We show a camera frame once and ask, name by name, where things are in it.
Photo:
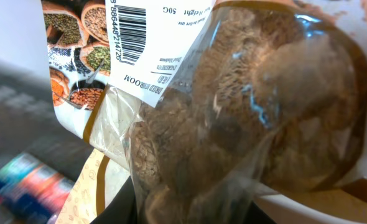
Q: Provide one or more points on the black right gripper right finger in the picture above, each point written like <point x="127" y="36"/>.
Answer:
<point x="255" y="215"/>

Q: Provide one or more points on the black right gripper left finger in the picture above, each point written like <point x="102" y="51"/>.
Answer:
<point x="122" y="209"/>

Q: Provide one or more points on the Kleenex tissue multipack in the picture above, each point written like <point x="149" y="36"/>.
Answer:
<point x="31" y="191"/>

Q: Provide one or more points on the dried mushroom pouch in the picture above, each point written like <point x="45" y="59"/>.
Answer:
<point x="208" y="104"/>

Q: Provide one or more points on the grey plastic basket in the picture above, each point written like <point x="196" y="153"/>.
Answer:
<point x="28" y="124"/>

